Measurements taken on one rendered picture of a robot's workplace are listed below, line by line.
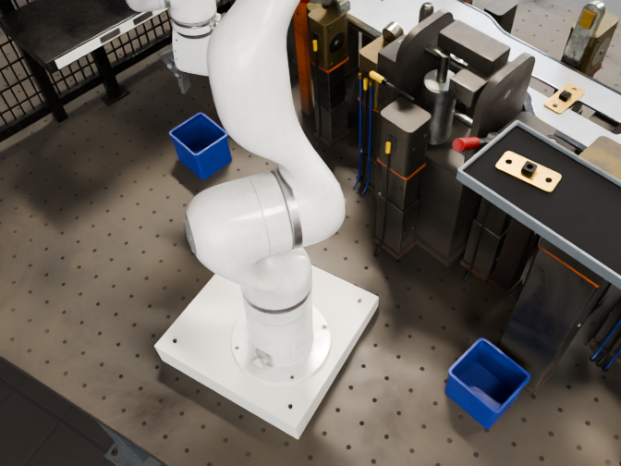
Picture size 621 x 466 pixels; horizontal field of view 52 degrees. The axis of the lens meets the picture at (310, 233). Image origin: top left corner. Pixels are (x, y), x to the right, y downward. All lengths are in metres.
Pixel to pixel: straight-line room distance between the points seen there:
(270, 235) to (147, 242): 0.63
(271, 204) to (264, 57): 0.21
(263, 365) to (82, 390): 0.37
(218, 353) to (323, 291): 0.24
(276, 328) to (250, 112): 0.42
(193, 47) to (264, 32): 0.52
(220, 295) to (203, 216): 0.44
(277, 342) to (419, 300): 0.35
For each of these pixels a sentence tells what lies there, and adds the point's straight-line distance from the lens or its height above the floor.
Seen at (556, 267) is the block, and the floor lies 1.06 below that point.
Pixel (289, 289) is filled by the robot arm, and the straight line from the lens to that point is 1.00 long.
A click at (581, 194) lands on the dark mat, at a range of 0.94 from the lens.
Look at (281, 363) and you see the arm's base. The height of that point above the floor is 0.77.
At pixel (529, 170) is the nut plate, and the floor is 1.17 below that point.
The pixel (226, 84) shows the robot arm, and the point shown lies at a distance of 0.79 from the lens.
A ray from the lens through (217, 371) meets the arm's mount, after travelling 1.21.
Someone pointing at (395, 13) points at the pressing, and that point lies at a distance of 1.47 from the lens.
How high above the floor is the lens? 1.85
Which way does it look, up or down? 54 degrees down
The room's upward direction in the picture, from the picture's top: 5 degrees counter-clockwise
